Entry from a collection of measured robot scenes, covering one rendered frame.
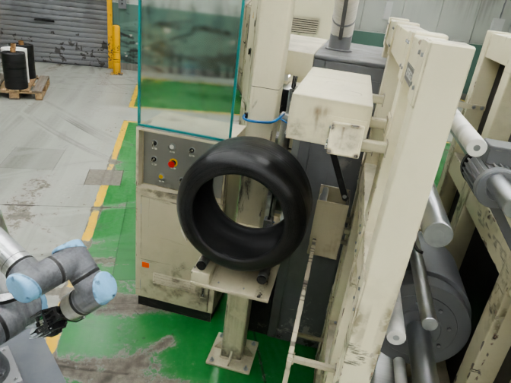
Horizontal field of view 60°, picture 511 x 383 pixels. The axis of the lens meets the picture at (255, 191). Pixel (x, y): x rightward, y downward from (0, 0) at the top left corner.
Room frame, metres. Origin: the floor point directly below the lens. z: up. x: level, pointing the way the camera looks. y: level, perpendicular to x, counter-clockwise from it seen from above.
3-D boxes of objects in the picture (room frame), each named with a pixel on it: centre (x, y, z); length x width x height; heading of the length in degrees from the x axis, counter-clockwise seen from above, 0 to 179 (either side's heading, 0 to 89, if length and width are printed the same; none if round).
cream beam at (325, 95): (1.62, -0.24, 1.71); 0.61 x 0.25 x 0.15; 170
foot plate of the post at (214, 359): (2.05, 0.01, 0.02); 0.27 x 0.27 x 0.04; 80
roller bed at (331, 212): (1.94, -0.38, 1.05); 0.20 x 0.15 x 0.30; 170
